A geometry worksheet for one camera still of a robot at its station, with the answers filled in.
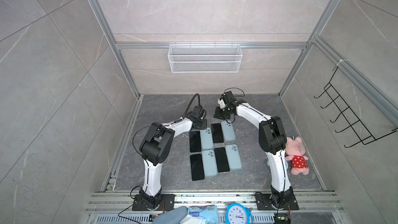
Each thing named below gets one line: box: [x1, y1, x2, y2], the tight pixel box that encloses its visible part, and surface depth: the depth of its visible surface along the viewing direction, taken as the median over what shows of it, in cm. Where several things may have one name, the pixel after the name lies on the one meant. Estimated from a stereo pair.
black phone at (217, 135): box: [210, 122, 224, 144], surface depth 102 cm
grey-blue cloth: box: [152, 205, 189, 224], surface depth 69 cm
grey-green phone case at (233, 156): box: [225, 144, 243, 171], surface depth 90 cm
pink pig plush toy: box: [285, 136, 310, 176], surface depth 85 cm
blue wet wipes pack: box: [187, 204, 220, 224], surface depth 68 cm
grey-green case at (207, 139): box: [199, 127, 214, 150], surface depth 97 cm
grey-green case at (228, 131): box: [220, 121, 237, 142], surface depth 101 cm
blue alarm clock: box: [225, 203, 253, 224], surface depth 70 cm
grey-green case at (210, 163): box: [201, 149, 219, 177], surface depth 88 cm
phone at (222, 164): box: [214, 147, 231, 173], surface depth 88 cm
